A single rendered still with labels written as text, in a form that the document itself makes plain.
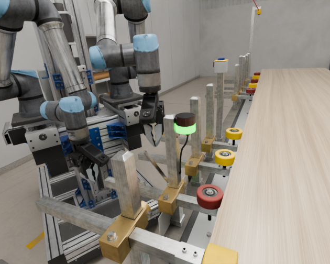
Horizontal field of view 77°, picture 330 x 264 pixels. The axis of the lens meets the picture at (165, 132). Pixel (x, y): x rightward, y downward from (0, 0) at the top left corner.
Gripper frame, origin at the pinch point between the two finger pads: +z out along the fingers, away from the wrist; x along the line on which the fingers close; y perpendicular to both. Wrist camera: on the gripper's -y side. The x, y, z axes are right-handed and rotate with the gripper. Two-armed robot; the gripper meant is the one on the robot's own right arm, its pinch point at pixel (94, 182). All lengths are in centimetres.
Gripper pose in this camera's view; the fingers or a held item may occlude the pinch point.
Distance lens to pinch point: 93.5
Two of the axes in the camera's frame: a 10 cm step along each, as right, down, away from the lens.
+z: 0.8, 9.2, 3.9
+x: -4.2, 3.8, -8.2
